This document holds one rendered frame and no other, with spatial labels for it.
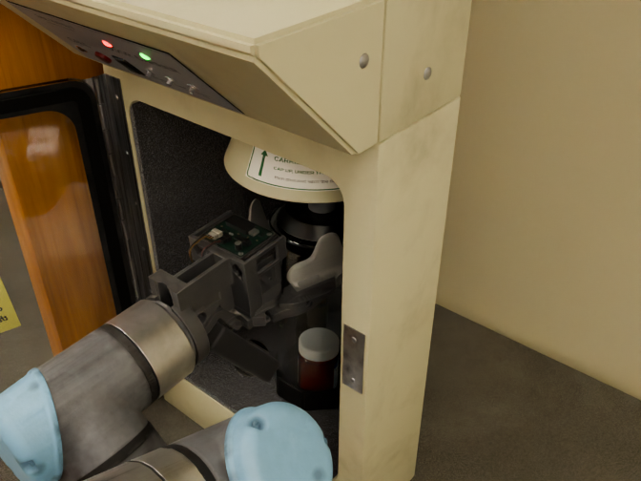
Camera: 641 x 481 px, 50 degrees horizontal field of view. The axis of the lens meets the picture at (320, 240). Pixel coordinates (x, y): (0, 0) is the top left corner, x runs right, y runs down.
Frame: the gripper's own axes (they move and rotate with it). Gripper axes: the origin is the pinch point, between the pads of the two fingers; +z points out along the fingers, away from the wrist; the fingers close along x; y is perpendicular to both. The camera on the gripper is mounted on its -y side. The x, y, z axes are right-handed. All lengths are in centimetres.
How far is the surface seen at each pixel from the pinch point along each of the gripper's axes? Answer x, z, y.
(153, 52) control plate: -2.2, -17.8, 26.4
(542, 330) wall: -14.6, 31.1, -28.3
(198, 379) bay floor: 11.4, -10.7, -19.4
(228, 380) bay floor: 8.5, -8.6, -19.5
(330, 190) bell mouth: -6.3, -5.5, 11.3
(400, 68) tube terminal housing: -14.2, -7.1, 24.5
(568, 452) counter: -26.2, 13.8, -28.8
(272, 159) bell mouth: -1.4, -7.2, 13.4
